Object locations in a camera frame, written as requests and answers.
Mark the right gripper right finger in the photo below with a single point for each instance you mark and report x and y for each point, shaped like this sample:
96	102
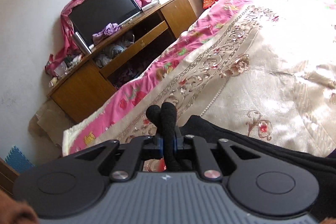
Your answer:
213	161

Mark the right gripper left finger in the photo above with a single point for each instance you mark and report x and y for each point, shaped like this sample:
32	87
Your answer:
120	162

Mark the black pants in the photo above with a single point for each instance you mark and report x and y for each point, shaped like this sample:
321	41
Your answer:
323	168

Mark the right hand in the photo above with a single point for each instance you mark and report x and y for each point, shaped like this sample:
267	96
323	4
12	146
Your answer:
15	212

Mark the brown cardboard sheets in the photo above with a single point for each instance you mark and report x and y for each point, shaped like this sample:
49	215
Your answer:
50	121

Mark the wooden tv cabinet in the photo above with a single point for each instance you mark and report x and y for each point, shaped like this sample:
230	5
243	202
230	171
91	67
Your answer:
87	87

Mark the blue foam floor mat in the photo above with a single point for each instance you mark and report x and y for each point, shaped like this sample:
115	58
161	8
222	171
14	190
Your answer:
17	160

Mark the floral satin bedspread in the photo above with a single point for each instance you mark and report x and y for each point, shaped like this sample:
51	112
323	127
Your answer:
261	68

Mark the pink cloth behind television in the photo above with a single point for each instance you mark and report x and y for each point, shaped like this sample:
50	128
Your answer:
67	27

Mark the steel thermos bottle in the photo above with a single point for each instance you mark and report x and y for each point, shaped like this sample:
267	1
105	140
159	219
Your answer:
81	44

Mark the purple crumpled cloth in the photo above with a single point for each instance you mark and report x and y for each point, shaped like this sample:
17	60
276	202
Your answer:
106	32

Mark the black flat screen television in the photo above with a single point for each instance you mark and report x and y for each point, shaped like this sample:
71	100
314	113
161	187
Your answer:
91	16

